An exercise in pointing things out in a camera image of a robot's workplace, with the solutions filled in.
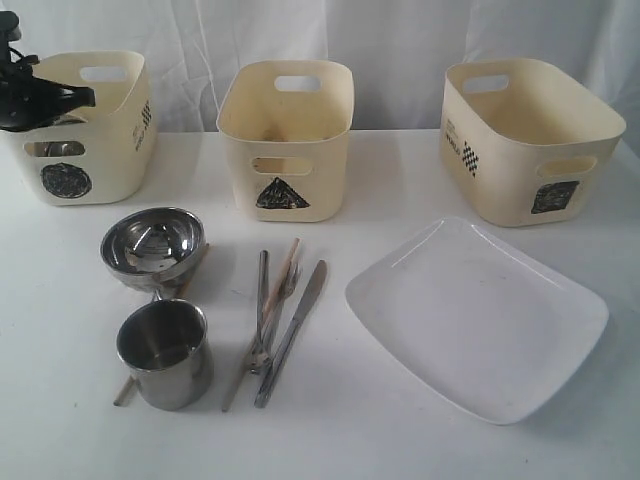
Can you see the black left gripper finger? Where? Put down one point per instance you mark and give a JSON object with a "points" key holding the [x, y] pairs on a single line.
{"points": [[70, 100]]}

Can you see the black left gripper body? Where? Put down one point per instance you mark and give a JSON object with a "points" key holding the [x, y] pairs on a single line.
{"points": [[27, 102]]}

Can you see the small steel cup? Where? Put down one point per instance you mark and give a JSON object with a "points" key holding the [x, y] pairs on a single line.
{"points": [[61, 148]]}

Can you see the steel bowl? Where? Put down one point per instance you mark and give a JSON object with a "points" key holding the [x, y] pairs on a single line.
{"points": [[155, 250]]}

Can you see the steel mug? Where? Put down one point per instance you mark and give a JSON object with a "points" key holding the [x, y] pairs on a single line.
{"points": [[164, 345]]}

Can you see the wooden chopstick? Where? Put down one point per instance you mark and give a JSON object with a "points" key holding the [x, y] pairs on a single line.
{"points": [[180, 292], [241, 370]]}

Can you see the steel spoon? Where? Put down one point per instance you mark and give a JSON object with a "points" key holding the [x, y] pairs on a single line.
{"points": [[263, 294]]}

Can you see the cream bin circle mark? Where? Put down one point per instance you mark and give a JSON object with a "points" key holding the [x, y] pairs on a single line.
{"points": [[119, 133]]}

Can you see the cream bin triangle mark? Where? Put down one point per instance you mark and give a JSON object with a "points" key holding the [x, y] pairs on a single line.
{"points": [[286, 126]]}

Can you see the steel table knife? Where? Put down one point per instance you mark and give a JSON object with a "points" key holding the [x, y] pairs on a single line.
{"points": [[309, 298]]}

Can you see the cream bin square mark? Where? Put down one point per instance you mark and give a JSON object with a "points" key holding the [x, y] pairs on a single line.
{"points": [[524, 141]]}

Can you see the white square plate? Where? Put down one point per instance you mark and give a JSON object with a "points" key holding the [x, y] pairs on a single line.
{"points": [[485, 326]]}

